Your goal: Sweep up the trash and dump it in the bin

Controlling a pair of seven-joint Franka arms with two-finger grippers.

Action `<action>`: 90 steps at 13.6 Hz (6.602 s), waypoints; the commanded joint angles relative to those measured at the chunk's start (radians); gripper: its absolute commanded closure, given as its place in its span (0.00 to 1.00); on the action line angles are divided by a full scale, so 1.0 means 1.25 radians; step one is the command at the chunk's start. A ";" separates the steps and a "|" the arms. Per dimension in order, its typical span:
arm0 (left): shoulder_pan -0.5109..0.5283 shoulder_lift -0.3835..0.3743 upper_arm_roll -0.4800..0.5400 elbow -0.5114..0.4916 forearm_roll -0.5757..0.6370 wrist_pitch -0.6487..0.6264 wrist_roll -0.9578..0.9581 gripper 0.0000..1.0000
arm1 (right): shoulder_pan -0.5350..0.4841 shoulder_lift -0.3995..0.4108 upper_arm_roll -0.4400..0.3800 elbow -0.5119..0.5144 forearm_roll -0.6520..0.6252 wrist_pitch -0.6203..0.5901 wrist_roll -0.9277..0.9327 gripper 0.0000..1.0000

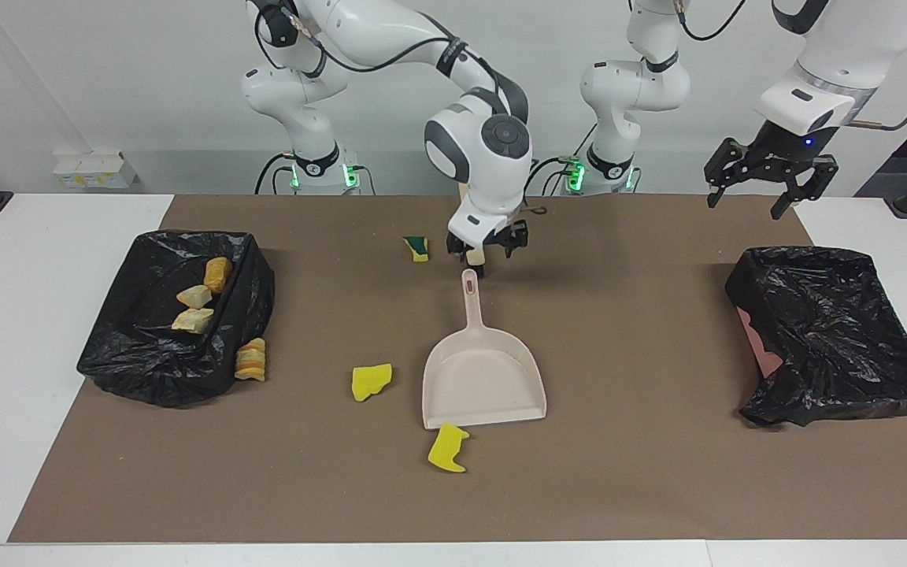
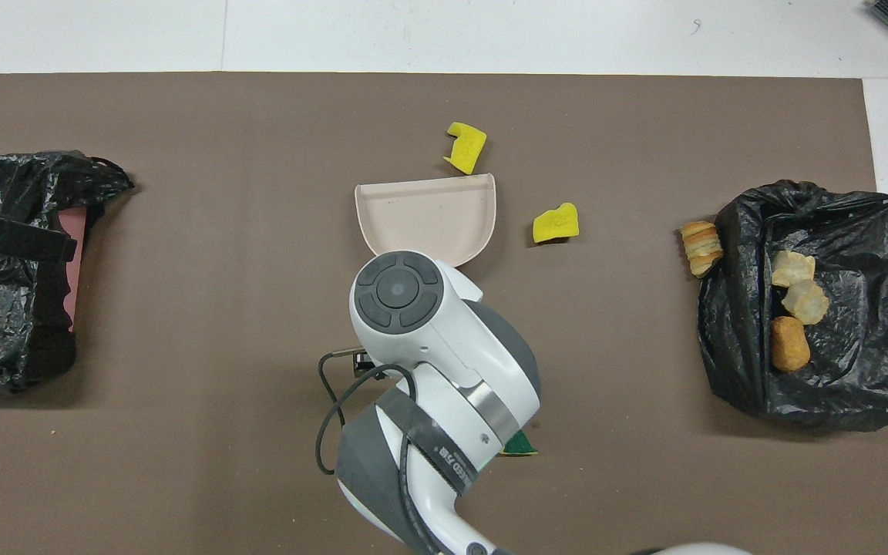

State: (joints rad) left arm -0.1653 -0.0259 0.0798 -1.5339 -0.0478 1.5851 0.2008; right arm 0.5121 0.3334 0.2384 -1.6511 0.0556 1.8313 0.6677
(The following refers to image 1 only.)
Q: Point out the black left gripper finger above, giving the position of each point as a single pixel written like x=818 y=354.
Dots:
x=820 y=173
x=725 y=164

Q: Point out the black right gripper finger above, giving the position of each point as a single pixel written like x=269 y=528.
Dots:
x=516 y=241
x=457 y=245

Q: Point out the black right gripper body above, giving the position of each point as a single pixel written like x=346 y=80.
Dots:
x=493 y=238

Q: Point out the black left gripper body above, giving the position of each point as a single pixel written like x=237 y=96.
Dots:
x=776 y=153

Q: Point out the yellow green sponge piece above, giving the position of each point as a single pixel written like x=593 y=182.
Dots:
x=419 y=250

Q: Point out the beige plastic dustpan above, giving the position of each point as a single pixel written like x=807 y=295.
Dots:
x=481 y=386

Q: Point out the notched yellow sponge piece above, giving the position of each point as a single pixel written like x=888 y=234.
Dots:
x=446 y=450

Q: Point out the striped bread piece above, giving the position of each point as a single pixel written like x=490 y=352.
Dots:
x=251 y=361

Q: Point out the brown fried nugget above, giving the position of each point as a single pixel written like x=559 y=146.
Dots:
x=217 y=274

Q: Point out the cut bread roll piece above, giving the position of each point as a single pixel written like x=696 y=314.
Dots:
x=194 y=297
x=192 y=321

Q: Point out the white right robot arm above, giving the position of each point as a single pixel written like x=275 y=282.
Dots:
x=485 y=189

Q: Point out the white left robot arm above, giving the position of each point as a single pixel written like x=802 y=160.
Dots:
x=855 y=47

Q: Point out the black bag on pink bin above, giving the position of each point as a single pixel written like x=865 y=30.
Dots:
x=831 y=331

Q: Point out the pink plastic bin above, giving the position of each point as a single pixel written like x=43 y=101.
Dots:
x=760 y=346

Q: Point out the right black trash bag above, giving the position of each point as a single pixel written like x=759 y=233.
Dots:
x=146 y=362

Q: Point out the brown table mat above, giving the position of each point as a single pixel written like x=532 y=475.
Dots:
x=264 y=488

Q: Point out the white wall socket box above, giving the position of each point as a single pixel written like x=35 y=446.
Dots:
x=95 y=172

